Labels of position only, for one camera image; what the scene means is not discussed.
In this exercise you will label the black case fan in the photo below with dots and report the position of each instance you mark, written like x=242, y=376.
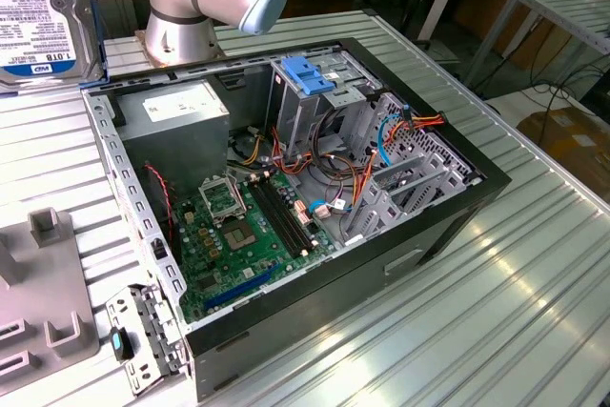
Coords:
x=155, y=207

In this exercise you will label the grey metal disk bay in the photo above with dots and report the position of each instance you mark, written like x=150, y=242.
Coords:
x=376, y=202

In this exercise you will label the metal slat side table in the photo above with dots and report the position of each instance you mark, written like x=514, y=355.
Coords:
x=562, y=6

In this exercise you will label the blue expansion slot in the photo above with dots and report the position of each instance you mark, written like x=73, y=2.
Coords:
x=238, y=289

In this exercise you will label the grey metal drive cage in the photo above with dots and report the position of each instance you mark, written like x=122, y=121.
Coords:
x=295, y=116

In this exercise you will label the black open PC case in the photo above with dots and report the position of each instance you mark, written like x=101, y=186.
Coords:
x=333, y=311

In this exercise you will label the CPU socket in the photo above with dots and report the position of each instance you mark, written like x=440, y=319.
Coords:
x=240, y=237

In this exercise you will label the grey power supply unit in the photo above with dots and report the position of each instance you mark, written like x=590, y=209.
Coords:
x=181, y=149

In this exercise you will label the black blue bracket tab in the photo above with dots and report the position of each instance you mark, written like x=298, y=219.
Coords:
x=116, y=342

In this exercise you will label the black RAM slot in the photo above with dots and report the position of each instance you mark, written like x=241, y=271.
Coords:
x=275, y=216
x=289, y=214

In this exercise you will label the grey parts rack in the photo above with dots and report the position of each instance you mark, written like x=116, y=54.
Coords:
x=47, y=283

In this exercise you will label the hinged metal slot bracket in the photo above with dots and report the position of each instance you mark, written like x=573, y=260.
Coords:
x=119, y=311

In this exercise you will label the blue plastic cage latch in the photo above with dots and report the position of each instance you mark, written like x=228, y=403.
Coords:
x=305, y=75

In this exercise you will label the green motherboard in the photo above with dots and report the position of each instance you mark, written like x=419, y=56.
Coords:
x=229, y=278

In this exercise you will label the large brown cardboard box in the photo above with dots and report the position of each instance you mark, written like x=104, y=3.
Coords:
x=572, y=149

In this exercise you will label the hard disk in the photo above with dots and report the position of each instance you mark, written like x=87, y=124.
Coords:
x=38, y=21

